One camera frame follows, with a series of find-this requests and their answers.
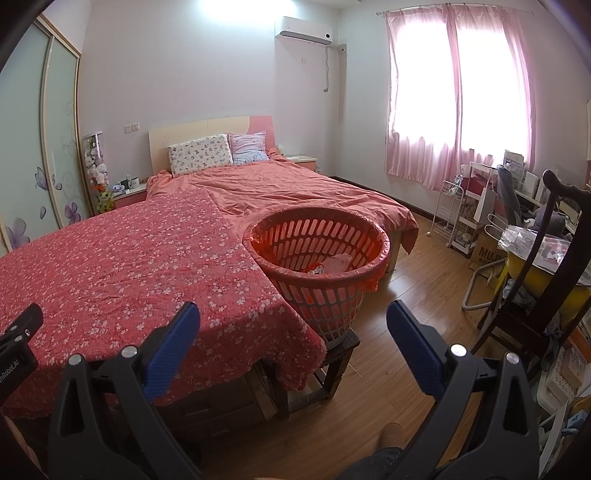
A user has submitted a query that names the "white shelf cart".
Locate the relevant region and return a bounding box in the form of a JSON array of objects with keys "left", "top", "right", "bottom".
[{"left": 451, "top": 161, "right": 499, "bottom": 254}]

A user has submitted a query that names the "pink plastic laundry basket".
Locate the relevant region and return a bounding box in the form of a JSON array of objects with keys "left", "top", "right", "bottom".
[{"left": 242, "top": 206, "right": 392, "bottom": 347}]

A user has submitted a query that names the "bed with pink duvet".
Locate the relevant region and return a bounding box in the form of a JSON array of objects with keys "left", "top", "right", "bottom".
[{"left": 147, "top": 154, "right": 419, "bottom": 254}]

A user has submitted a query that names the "pink striped pillow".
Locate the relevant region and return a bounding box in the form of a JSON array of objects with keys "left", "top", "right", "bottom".
[{"left": 228, "top": 131, "right": 271, "bottom": 165}]

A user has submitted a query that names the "cardboard box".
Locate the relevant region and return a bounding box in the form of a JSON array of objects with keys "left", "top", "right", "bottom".
[{"left": 467, "top": 226, "right": 504, "bottom": 280}]

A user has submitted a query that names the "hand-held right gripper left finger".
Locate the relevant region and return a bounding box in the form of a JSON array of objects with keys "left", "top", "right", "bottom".
[{"left": 47, "top": 301, "right": 204, "bottom": 480}]

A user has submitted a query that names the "white wire rack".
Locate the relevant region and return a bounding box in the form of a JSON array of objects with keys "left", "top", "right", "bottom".
[{"left": 431, "top": 180, "right": 467, "bottom": 241}]

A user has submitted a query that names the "cream patterned pillow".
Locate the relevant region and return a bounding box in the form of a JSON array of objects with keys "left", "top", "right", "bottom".
[{"left": 167, "top": 134, "right": 234, "bottom": 177}]

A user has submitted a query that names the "person's tan shoe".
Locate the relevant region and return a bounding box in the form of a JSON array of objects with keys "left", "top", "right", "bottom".
[{"left": 378, "top": 422, "right": 408, "bottom": 450}]

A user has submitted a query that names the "floral sliding door wardrobe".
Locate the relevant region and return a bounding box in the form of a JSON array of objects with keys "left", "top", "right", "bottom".
[{"left": 0, "top": 13, "right": 90, "bottom": 259}]

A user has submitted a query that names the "yellow plastic basin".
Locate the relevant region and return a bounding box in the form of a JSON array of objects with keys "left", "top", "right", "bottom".
[{"left": 505, "top": 251, "right": 591, "bottom": 319}]

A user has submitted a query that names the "white paper bag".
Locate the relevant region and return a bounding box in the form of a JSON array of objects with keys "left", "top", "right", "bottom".
[{"left": 472, "top": 187, "right": 497, "bottom": 227}]

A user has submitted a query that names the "pale pink crumpled plastic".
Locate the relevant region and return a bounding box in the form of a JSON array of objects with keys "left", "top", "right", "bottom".
[{"left": 321, "top": 253, "right": 363, "bottom": 275}]

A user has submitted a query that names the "clear plastic bag pile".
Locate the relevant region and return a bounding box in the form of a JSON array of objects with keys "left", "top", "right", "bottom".
[{"left": 501, "top": 226, "right": 573, "bottom": 268}]

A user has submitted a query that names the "white metal tube frame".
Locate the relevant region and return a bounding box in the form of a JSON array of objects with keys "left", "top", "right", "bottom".
[{"left": 463, "top": 258, "right": 509, "bottom": 310}]

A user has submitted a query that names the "clear tube of plush toys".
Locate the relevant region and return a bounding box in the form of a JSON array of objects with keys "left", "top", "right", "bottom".
[{"left": 82, "top": 133, "right": 115, "bottom": 215}]

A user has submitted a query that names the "white air conditioner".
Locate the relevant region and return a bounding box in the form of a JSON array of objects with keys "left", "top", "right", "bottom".
[{"left": 274, "top": 16, "right": 334, "bottom": 47}]

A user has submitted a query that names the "wooden crate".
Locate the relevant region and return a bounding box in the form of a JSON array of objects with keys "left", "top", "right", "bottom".
[{"left": 159, "top": 369, "right": 278, "bottom": 444}]

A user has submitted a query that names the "grey office chair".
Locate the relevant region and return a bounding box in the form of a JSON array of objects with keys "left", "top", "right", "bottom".
[{"left": 496, "top": 165, "right": 525, "bottom": 227}]

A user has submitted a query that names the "pink curtain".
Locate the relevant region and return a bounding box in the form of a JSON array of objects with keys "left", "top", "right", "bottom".
[{"left": 385, "top": 2, "right": 536, "bottom": 191}]

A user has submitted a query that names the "person's leg in jeans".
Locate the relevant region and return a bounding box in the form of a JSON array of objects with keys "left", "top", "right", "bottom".
[{"left": 337, "top": 445, "right": 416, "bottom": 480}]

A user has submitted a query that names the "red floral blanket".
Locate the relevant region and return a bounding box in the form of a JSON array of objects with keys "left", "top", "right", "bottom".
[{"left": 0, "top": 189, "right": 328, "bottom": 421}]

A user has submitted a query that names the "pink nightstand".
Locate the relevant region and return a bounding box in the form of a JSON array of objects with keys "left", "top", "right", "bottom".
[
  {"left": 112, "top": 182, "right": 148, "bottom": 210},
  {"left": 284, "top": 154, "right": 319, "bottom": 174}
]

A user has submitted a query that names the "dark wooden stool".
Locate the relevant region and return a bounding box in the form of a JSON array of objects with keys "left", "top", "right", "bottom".
[{"left": 265, "top": 328, "right": 362, "bottom": 418}]

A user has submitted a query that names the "dark wooden chair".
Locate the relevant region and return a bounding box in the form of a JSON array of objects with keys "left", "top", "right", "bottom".
[{"left": 471, "top": 170, "right": 591, "bottom": 370}]

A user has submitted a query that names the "cream and pink headboard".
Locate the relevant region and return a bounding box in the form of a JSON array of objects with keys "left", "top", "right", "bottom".
[{"left": 148, "top": 115, "right": 275, "bottom": 174}]

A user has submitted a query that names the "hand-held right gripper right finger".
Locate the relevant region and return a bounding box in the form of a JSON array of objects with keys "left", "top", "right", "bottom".
[{"left": 387, "top": 299, "right": 541, "bottom": 480}]

